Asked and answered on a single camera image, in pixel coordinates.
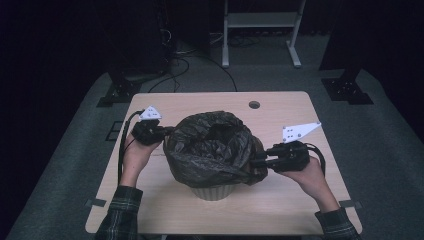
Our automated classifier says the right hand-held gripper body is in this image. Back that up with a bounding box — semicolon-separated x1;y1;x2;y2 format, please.
270;121;323;173

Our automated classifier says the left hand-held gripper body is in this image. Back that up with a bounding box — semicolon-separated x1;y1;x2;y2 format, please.
131;105;167;147

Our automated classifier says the black plastic garbage bag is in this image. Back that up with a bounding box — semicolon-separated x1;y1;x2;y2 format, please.
162;110;270;189

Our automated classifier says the green plastic bucket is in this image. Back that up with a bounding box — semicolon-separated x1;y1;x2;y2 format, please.
189;183;237;202

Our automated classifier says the person's left hand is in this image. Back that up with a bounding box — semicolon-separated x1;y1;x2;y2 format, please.
118;139;162;188

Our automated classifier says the person's right hand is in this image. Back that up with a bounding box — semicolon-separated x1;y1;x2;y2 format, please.
277;155;342;214

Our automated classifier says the black stand base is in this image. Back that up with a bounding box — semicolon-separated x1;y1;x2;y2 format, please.
96;70;145;108
318;0;375;106

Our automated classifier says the grey tape strip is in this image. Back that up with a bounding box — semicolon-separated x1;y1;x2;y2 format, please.
338;199;363;210
84;198;108;208

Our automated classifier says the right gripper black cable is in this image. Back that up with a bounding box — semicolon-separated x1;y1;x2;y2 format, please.
303;142;327;177

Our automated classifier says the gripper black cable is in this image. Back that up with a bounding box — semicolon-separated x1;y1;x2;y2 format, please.
303;142;327;177
116;109;146;185

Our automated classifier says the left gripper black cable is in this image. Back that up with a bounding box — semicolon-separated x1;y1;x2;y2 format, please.
116;109;146;185

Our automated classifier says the looped black floor cable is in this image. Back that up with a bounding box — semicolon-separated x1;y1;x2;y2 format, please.
147;57;191;94

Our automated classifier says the white metal frame stand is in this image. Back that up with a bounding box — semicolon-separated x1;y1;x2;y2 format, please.
221;0;307;70

